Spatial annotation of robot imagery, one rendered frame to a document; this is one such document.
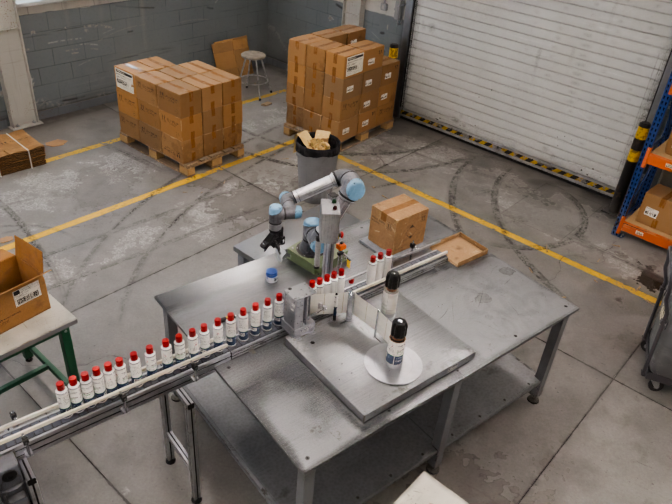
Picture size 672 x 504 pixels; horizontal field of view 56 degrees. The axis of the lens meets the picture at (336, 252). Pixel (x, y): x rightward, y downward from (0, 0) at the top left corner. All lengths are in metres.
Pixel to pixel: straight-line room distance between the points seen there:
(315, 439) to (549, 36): 5.48
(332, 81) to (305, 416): 4.78
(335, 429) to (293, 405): 0.25
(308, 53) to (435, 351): 4.65
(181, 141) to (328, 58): 1.84
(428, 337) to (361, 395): 0.60
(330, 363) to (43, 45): 5.96
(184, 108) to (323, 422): 4.23
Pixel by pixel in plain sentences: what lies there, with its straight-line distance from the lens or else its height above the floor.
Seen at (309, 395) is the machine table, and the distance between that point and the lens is 3.26.
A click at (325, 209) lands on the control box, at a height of 1.48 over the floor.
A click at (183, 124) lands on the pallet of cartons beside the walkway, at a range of 6.72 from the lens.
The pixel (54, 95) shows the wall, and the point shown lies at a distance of 8.57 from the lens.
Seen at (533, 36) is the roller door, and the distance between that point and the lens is 7.58.
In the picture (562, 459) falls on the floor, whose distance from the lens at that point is 4.45.
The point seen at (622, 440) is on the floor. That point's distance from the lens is 4.73.
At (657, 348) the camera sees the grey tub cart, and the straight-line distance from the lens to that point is 4.97.
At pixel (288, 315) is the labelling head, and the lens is 3.44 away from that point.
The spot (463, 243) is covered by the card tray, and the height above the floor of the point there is 0.83.
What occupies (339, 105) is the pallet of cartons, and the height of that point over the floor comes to 0.59.
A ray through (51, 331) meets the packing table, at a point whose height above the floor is 0.78.
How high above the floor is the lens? 3.20
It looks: 34 degrees down
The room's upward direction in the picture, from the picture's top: 5 degrees clockwise
